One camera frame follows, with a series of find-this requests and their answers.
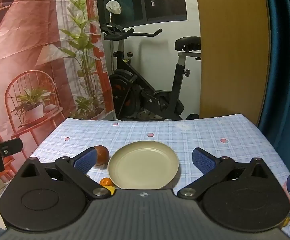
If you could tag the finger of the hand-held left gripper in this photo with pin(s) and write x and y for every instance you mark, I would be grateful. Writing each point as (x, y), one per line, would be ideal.
(7, 147)

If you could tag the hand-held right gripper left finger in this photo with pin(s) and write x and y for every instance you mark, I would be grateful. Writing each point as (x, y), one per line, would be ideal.
(86, 160)

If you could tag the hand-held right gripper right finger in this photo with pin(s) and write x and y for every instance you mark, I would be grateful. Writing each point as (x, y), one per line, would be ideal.
(203, 161)

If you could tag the reddish brown apple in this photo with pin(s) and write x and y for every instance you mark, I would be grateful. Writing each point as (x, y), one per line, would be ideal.
(103, 155)

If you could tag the small orange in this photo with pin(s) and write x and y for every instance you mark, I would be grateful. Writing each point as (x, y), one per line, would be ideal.
(106, 182)

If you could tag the cream round plate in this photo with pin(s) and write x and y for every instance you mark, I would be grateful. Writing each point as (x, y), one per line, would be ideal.
(142, 165)

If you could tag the blue checked tablecloth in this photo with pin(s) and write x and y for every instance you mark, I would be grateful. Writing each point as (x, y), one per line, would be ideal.
(160, 130)

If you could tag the grey shoe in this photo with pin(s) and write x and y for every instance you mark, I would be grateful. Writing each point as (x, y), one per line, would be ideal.
(147, 116)

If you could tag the black exercise bike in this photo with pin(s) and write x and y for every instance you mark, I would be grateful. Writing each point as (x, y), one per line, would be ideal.
(130, 80)

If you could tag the printed backdrop cloth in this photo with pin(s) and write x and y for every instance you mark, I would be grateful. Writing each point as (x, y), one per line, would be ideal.
(22, 42)

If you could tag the wooden door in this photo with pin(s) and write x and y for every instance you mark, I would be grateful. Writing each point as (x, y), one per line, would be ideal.
(230, 55)

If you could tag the blue curtain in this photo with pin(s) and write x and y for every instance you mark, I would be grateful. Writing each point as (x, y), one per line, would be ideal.
(289, 55)

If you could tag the white cloth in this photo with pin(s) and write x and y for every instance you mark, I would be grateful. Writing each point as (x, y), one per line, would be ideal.
(113, 6)

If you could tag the dark window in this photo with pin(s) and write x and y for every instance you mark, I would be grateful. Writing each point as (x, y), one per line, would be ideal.
(160, 0)

